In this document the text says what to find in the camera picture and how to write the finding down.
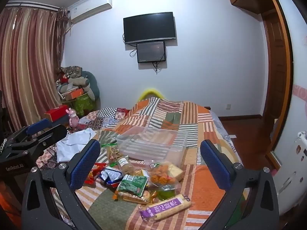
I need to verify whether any patterned folded cloth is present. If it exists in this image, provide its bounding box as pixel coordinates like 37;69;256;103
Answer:
59;65;83;77

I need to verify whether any green snack packet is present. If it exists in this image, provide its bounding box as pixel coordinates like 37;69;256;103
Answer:
113;174;149;196

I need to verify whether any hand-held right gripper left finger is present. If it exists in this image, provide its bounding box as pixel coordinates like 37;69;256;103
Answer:
21;138;101;230

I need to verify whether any white wall air conditioner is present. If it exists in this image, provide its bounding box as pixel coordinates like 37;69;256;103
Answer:
67;0;113;24

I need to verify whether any white plastic bag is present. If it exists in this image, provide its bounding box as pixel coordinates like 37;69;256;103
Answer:
57;127;97;163

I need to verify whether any green printed box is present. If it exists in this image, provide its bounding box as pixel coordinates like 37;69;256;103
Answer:
71;93;96;116

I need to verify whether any striped patchwork blanket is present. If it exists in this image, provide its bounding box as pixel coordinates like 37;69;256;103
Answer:
36;97;245;230

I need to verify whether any striped red-brown curtain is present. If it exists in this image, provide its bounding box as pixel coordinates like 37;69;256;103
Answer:
0;1;69;135

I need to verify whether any red snack packet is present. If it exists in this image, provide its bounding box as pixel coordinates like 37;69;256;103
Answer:
84;162;107;185

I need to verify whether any blue snack packet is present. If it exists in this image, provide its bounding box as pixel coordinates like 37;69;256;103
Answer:
99;166;123;185

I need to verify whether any clear bag of fried balls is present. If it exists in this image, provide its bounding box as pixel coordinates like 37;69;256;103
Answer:
146;162;179;188

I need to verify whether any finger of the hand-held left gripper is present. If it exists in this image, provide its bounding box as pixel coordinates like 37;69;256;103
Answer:
11;124;68;160
5;118;52;145

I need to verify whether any long purple cracker packet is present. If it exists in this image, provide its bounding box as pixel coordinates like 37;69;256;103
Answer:
139;194;192;222

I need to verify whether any white appliance with stickers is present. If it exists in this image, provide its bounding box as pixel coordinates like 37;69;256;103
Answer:
273;131;307;197

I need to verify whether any brown wooden door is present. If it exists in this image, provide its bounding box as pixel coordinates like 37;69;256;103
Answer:
260;0;295;171

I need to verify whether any green jelly cup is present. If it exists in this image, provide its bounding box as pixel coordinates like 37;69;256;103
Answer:
157;187;177;201

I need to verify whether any beige snack pack white label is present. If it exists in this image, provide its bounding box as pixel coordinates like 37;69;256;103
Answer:
117;155;135;173

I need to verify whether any red flat box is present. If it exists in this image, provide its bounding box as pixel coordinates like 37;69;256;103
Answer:
44;105;72;122

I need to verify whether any green-trimmed clear cracker bag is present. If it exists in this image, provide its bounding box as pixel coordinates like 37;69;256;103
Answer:
101;142;123;166

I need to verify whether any yellow chair back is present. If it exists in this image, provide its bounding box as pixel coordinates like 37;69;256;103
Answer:
138;89;165;100

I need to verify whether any orange cardboard box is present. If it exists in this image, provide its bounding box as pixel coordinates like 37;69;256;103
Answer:
63;88;86;100

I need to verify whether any large clear zip bag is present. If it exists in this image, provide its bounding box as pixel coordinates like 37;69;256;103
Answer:
116;125;188;167

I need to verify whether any checkered patchwork quilt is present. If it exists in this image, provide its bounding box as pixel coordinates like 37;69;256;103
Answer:
79;107;130;131

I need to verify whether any small black wall monitor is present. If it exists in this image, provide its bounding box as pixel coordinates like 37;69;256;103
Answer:
136;41;167;64

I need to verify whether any pink plush toy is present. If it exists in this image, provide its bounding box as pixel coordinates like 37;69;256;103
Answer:
66;108;80;127

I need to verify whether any large black wall television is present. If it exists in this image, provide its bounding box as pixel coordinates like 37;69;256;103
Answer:
123;11;177;45

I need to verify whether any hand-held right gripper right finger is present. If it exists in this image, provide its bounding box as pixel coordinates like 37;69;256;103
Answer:
200;139;280;230

